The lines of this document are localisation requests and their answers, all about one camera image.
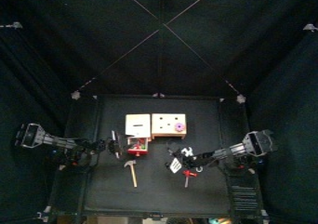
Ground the red toy drawer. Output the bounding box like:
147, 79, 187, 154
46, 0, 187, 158
127, 136, 150, 156

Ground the black ribbed cable track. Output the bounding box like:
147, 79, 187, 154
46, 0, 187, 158
229, 184, 261, 217

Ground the thin diagonal cord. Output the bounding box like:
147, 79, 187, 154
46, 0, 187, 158
115, 0, 242, 96
76, 0, 221, 92

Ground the purple toy gear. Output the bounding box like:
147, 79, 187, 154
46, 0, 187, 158
172, 122, 186, 133

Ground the wooden box with holes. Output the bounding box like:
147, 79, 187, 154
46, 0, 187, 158
150, 112, 188, 140

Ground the toy hammer wooden handle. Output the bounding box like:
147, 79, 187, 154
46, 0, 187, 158
123, 159, 139, 189

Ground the wooden box with slot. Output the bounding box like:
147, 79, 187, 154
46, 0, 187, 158
124, 113, 152, 139

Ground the white toy wrench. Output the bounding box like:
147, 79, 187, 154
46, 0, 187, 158
180, 146, 195, 157

